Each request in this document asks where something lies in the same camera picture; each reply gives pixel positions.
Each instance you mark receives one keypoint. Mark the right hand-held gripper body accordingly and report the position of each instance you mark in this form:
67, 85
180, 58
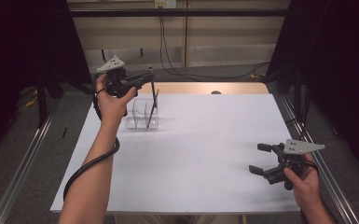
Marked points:
298, 147

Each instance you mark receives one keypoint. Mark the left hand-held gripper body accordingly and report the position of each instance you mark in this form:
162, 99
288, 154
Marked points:
115, 81

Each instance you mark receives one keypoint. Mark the black pen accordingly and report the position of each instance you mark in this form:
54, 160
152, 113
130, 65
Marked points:
154, 96

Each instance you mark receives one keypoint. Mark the clear acrylic organizer box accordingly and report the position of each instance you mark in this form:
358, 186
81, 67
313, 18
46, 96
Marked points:
140, 118

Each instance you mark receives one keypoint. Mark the person's left hand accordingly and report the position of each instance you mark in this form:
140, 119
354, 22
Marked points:
113, 107

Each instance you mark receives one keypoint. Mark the person's right hand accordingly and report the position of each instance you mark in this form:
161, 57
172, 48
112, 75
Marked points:
304, 186

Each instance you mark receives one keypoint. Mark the black metal stand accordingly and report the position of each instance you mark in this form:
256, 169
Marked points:
297, 93
42, 102

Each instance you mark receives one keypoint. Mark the white table mat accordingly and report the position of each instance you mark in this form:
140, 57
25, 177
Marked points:
199, 161

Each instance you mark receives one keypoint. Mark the small black floor item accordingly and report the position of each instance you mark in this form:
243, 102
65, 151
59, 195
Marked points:
64, 132

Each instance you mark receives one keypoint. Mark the beige desk with black edge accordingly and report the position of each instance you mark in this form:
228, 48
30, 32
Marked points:
180, 12

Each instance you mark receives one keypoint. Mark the black curtain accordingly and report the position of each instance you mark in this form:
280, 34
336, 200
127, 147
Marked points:
338, 62
21, 46

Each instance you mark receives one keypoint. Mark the aluminium floor rail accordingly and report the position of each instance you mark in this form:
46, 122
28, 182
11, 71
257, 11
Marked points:
21, 161
329, 161

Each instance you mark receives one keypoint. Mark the white wall socket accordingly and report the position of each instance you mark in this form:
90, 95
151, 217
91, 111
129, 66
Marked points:
165, 3

